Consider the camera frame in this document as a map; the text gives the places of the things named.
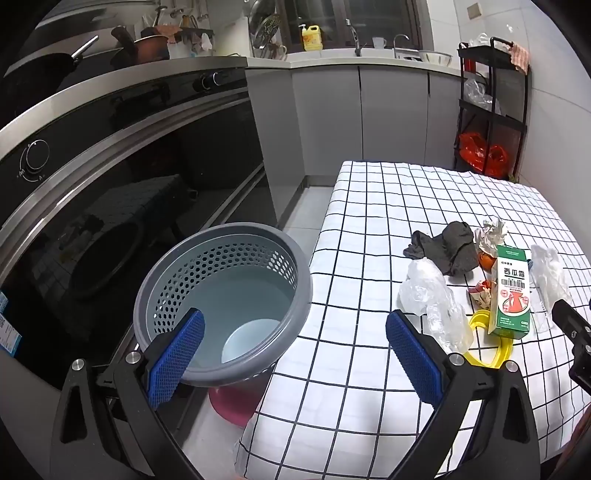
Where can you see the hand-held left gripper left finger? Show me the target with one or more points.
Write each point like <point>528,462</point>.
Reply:
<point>175,355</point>

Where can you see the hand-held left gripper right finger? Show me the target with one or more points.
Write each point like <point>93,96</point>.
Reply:
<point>413,355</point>

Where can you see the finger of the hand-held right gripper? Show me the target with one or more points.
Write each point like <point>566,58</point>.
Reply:
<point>582,369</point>
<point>570,318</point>

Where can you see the clear plastic wrap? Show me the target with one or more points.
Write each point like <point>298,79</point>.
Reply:
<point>549,281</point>

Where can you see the clear plastic bag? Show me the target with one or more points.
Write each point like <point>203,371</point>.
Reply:
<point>450,323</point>
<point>480,94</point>
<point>425,281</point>

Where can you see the green white carton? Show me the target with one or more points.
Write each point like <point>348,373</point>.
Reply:
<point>510,295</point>

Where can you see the yellow square lid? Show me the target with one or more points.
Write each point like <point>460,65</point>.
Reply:
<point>496,357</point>

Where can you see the red white snack wrapper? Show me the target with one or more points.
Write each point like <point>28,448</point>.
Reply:
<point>482,293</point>

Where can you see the grey perforated plastic basket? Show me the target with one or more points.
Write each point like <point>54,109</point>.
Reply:
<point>184,258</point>

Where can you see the red plastic stool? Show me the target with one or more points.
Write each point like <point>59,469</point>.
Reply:
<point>235,401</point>

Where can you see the small orange fruit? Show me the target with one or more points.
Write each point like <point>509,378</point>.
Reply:
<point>487,262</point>

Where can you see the dark grey cloth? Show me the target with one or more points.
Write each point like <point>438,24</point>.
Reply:
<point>448,249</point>

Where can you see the checked white tablecloth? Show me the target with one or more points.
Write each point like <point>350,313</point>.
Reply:
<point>369,230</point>

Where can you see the black glass stove unit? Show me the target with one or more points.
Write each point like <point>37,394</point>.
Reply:
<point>115,184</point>

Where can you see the red plastic bag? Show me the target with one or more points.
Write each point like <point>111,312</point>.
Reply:
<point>475,150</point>

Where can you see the black metal rack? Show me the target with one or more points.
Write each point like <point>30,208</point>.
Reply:
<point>517,124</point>

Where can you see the clear plastic bag on rack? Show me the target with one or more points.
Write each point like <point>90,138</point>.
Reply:
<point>480,94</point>

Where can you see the large black stove knob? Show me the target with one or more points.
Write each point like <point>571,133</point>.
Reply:
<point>36,157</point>

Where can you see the grey kitchen cabinet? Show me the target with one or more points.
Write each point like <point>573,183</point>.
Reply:
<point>323,120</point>

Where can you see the checked pink towel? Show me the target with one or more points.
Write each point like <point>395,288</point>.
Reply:
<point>519,57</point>

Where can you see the small black stove knobs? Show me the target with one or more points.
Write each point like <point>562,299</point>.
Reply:
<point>210,81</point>

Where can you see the white plastic bag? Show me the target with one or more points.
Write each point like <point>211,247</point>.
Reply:
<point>480,40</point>

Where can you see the steel bowl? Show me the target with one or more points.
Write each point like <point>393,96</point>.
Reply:
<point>436,57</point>

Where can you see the copper pot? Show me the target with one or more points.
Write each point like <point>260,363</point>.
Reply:
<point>150,48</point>

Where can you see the black frying pan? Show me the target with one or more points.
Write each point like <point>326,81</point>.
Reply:
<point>46,69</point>

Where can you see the white cup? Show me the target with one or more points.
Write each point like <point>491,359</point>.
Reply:
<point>378,43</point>

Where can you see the curved chrome faucet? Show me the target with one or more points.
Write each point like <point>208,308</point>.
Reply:
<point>401,39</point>

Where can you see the tall chrome faucet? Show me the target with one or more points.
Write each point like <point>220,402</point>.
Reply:
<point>355,39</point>

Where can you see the yellow detergent bottle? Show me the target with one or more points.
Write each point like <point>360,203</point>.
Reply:
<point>314,40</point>

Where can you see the dish rack with plates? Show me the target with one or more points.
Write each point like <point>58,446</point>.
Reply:
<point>265,27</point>

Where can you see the wall outlet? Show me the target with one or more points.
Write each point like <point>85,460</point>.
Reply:
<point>473,11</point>

